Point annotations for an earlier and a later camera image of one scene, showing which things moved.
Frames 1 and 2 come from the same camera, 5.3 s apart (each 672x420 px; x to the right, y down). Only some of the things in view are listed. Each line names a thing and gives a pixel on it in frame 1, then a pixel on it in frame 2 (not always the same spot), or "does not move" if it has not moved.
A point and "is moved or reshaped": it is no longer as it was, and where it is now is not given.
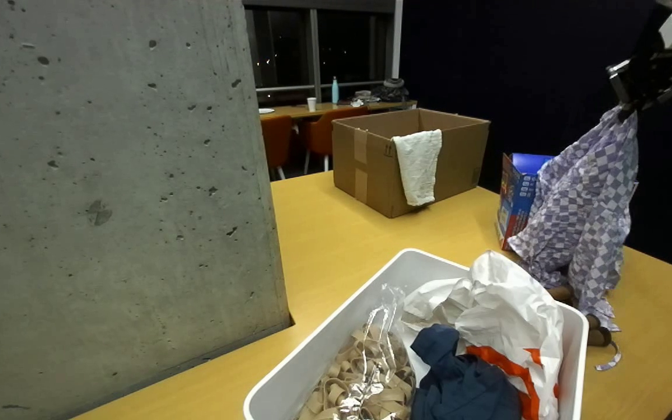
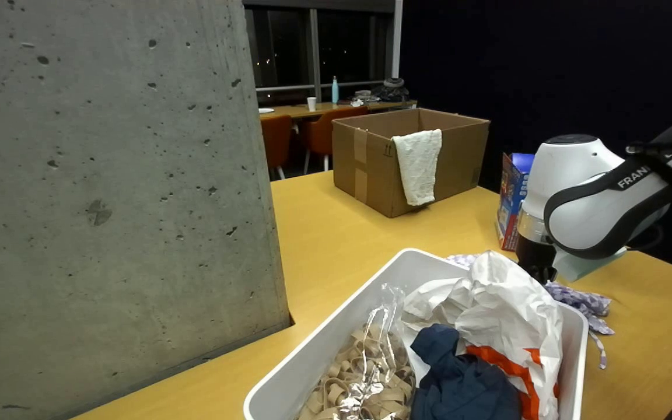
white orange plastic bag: [505, 318] does not move
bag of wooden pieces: [373, 374] does not move
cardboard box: [366, 164] does not move
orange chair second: [280, 139] does not move
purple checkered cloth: [580, 209] is moved or reshaped
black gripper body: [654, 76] -> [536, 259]
